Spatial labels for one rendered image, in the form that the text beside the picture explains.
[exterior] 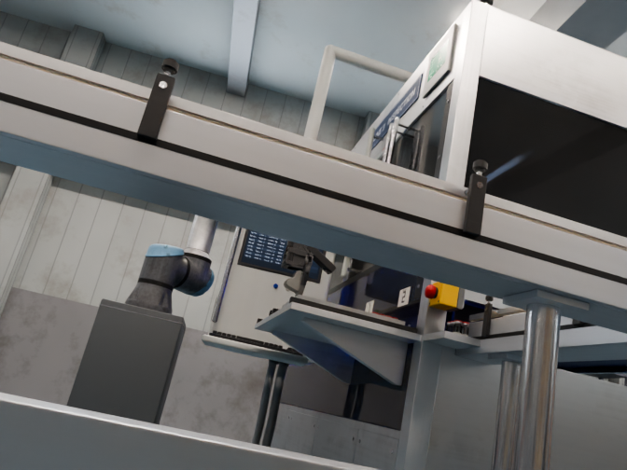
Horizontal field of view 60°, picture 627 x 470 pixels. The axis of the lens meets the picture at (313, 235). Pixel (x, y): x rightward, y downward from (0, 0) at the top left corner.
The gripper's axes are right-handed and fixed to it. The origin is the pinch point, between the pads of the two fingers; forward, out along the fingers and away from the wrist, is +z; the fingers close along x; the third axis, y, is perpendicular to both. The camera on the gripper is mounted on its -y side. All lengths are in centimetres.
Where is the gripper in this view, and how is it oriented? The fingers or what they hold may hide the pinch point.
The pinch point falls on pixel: (299, 297)
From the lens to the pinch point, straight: 167.9
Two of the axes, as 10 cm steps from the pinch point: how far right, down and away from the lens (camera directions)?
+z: -2.0, 9.3, -2.9
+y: -9.5, -2.6, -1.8
